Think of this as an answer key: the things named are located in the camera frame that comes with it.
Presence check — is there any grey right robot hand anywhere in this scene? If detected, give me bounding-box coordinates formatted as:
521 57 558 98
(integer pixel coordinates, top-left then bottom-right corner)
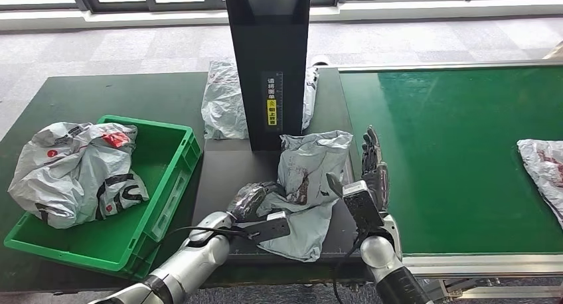
326 125 390 212

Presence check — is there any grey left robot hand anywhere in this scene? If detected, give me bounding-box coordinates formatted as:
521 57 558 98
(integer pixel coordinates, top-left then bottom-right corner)
226 182 287 224

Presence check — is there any grey parcel dark red print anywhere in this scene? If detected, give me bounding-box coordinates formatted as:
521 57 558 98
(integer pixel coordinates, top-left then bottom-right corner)
257 130 354 264

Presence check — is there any grey parcel black lettering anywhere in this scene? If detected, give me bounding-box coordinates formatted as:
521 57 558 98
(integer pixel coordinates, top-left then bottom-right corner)
7 121 149 230

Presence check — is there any green conveyor belt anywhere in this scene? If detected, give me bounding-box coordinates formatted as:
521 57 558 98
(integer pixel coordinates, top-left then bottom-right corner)
339 66 563 256

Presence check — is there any plain grey parcel bag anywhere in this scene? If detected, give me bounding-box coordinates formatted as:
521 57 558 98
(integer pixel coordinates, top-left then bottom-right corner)
201 60 320 141

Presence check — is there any yellow and black machine sticker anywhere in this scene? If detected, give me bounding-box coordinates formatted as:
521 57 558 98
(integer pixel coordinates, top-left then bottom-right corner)
262 71 285 129

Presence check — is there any black inbound scanner machine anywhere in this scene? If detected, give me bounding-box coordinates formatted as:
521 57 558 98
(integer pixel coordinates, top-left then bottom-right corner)
191 0 366 267

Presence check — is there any green plastic crate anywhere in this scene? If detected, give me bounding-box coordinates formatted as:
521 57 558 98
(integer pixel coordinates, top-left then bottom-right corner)
3 114 203 280

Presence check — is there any dark green table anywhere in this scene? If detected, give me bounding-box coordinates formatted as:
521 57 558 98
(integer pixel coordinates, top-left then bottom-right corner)
0 68 379 294

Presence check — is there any person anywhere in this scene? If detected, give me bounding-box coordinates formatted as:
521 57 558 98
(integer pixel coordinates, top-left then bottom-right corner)
543 42 563 60

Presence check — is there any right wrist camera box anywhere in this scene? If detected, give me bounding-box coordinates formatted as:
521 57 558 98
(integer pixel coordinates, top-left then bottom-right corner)
342 180 384 232

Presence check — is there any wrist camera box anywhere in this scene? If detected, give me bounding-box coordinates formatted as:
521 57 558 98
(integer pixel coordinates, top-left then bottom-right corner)
342 180 384 232
239 210 291 244

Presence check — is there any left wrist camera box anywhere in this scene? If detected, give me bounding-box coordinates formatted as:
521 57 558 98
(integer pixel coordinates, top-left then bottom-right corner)
239 210 291 244

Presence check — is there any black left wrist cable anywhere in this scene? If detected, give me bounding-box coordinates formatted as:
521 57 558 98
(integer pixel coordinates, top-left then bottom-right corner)
163 224 260 242

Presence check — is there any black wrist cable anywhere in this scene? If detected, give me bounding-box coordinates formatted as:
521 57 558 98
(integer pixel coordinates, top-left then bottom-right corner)
163 224 260 242
332 231 366 304

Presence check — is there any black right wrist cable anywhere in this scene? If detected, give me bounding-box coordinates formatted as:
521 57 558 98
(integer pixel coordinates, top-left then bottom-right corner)
332 231 366 304

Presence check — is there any aluminium conveyor frame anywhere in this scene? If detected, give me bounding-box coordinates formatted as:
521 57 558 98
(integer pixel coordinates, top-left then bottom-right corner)
336 60 563 301

